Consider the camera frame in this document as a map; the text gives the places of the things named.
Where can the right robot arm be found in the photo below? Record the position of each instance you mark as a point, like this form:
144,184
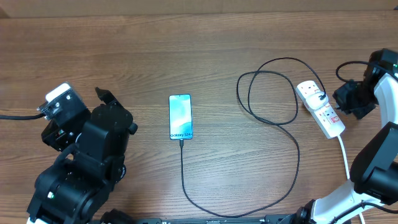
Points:
372,179

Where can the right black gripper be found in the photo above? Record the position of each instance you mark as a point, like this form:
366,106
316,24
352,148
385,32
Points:
339,98

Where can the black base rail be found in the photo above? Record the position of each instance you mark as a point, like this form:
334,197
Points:
268,219

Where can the white power strip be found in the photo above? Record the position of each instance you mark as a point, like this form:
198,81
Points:
327,119

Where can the white charger plug adapter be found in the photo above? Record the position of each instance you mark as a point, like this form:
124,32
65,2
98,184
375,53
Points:
316,101

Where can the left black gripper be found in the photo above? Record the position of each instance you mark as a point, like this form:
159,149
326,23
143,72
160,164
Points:
57,139

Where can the Samsung Galaxy smartphone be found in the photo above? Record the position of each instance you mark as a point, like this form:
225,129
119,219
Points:
180,117

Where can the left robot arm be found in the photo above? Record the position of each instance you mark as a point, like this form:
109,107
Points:
91,146

